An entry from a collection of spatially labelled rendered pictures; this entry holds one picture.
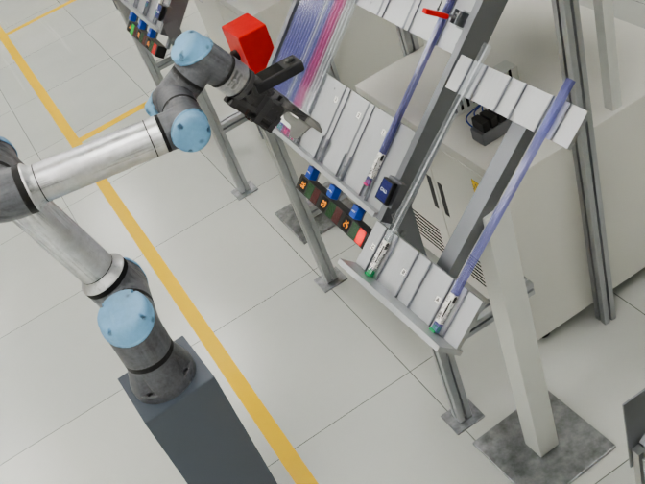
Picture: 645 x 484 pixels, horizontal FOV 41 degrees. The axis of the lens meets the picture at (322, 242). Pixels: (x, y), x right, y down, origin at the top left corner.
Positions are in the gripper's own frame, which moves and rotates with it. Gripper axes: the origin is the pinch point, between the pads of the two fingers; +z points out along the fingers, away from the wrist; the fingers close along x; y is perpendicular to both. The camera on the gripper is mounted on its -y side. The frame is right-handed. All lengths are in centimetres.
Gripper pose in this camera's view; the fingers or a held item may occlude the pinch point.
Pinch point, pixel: (309, 118)
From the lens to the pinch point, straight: 193.6
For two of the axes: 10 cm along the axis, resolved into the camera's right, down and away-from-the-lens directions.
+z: 6.7, 3.7, 6.4
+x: 4.7, 4.6, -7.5
